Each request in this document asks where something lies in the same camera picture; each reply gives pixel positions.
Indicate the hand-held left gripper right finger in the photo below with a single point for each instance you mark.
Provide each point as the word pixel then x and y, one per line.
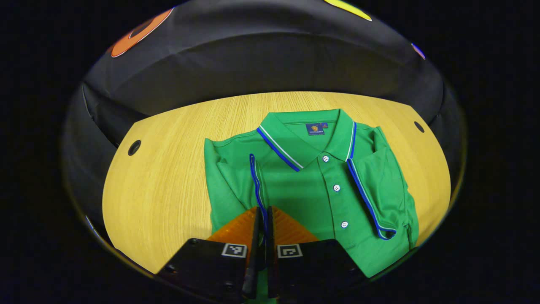
pixel 271 270

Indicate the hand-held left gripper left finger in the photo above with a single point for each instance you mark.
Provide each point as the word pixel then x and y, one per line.
pixel 252 270

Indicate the green polo T-shirt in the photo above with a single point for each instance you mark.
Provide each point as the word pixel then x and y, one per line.
pixel 303 198

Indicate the black round table grommet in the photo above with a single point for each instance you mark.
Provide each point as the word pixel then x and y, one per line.
pixel 419 126
pixel 134 147

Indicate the black backdrop cloth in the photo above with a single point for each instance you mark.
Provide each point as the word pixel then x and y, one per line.
pixel 253 55

